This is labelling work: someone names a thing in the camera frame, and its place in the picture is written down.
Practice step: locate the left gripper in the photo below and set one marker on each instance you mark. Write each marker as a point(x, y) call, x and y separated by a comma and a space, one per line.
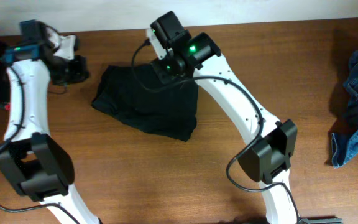
point(82, 74)

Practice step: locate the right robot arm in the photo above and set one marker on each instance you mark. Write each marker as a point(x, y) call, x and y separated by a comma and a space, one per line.
point(270, 143)

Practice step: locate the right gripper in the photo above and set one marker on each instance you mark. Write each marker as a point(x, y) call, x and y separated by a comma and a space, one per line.
point(166, 74)

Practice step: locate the black trousers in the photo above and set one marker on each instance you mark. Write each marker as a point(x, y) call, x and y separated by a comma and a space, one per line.
point(170, 113)

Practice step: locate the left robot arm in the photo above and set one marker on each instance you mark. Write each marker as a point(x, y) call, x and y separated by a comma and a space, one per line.
point(33, 163)

